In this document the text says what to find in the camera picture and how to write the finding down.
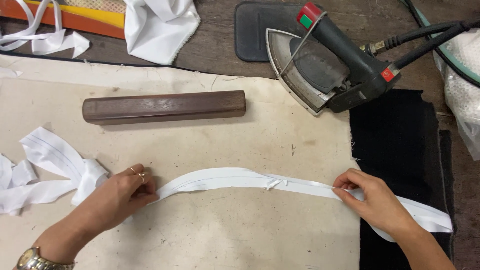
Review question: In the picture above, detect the person's right hand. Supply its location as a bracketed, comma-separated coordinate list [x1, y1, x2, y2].
[332, 168, 418, 237]

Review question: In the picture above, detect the person's left hand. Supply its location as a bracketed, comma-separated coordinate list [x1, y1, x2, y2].
[70, 163, 160, 233]

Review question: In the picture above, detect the long white fabric strip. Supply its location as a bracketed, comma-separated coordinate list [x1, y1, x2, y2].
[150, 167, 454, 243]

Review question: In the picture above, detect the beige ironing cloth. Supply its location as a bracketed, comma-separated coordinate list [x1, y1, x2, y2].
[0, 55, 361, 270]

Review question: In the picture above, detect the dark wooden pressing block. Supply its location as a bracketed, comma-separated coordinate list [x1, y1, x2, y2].
[82, 90, 247, 126]

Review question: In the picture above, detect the heap of white fabric strips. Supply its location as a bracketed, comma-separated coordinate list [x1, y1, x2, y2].
[0, 127, 110, 217]

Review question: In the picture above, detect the gold wristwatch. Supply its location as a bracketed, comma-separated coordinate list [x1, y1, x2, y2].
[16, 246, 76, 270]

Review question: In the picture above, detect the crumpled white fabric piece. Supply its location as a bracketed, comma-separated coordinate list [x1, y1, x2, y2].
[123, 0, 201, 65]

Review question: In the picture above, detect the tangled white fabric ribbon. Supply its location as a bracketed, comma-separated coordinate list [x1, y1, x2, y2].
[0, 0, 91, 59]

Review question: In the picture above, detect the orange and yellow board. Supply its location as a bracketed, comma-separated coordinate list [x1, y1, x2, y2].
[0, 0, 127, 40]

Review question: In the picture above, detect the black rubber iron rest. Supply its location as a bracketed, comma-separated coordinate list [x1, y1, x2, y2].
[234, 1, 324, 62]

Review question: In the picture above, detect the grey steam iron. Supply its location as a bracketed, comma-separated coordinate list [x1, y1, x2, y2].
[266, 2, 402, 116]

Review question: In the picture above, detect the black felt cloth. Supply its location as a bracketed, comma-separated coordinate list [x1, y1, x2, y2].
[349, 89, 456, 270]

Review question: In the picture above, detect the clear bag of white fabric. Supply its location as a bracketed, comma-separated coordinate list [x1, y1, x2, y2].
[433, 30, 480, 161]

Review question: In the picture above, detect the green rimmed tray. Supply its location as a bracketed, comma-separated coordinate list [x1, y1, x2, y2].
[400, 0, 480, 89]

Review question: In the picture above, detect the black iron hose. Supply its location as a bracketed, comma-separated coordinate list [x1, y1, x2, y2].
[390, 22, 480, 70]
[360, 19, 480, 57]

